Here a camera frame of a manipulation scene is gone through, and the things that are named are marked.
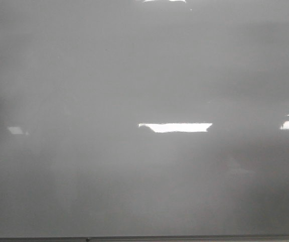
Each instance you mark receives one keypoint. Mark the white glossy whiteboard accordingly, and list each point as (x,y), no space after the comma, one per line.
(144,118)

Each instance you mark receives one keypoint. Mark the grey aluminium whiteboard frame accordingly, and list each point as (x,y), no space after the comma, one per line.
(244,237)

